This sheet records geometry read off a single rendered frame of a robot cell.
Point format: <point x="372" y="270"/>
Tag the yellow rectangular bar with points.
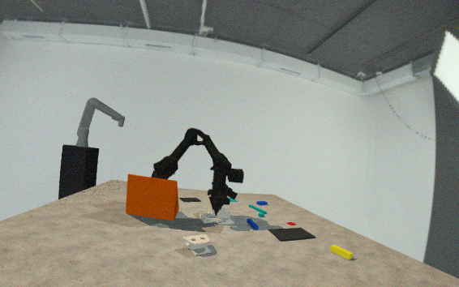
<point x="341" y="252"/>

